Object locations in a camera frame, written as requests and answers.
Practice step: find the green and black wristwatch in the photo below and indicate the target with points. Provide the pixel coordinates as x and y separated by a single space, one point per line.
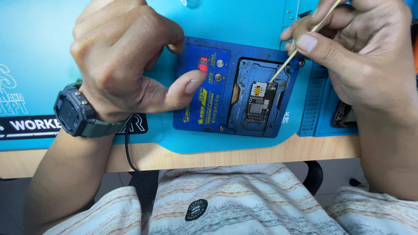
73 112

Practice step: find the thin wooden stick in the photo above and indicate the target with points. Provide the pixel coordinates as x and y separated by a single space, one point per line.
282 68

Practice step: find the small black tool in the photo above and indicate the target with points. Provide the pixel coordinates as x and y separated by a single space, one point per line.
305 13

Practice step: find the small black floor object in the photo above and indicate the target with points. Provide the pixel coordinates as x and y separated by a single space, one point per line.
355 182

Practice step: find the phone circuit board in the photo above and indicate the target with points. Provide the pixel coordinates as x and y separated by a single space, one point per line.
259 106

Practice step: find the blue preheating platform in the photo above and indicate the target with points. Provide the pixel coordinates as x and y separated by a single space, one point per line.
209 111

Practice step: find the person's left hand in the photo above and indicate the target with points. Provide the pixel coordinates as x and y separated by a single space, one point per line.
111 65

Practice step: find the orange object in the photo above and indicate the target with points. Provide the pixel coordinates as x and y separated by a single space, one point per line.
415 54

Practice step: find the striped beige shirt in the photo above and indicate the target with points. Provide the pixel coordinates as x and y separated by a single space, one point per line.
245 202

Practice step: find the blue silicone work mat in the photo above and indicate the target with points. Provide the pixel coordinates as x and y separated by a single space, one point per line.
39 49

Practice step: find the clear glass object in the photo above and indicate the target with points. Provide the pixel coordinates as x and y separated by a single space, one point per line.
190 3

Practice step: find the opened phone body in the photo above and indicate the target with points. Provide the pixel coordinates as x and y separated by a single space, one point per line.
343 116

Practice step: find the person's right hand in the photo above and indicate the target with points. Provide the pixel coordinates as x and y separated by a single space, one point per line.
369 55

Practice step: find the blue ribbed tray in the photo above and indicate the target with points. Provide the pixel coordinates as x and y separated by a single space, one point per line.
313 107

